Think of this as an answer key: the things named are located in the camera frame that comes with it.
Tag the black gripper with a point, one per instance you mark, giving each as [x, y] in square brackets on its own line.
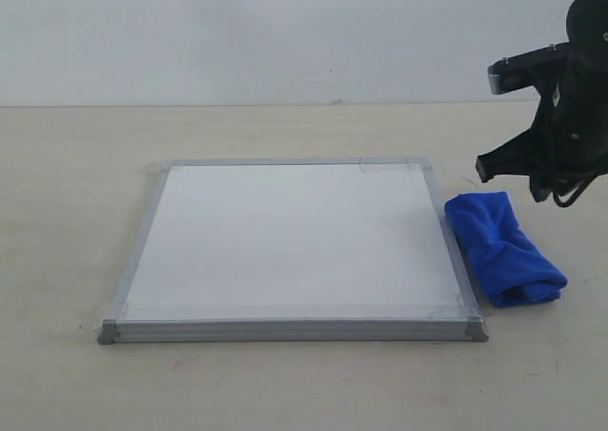
[569, 132]

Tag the blue microfibre cloth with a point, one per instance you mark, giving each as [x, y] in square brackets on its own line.
[509, 268]

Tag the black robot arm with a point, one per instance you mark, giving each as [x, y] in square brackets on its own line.
[586, 30]

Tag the white board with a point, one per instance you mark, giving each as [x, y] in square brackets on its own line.
[264, 250]

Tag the clear tape front right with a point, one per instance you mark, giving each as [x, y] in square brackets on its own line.
[464, 307]

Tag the clear tape back left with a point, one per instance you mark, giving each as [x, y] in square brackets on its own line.
[157, 167]

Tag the clear tape front left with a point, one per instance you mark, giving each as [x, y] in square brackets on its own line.
[94, 318]

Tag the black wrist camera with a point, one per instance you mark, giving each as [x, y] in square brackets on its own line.
[536, 68]

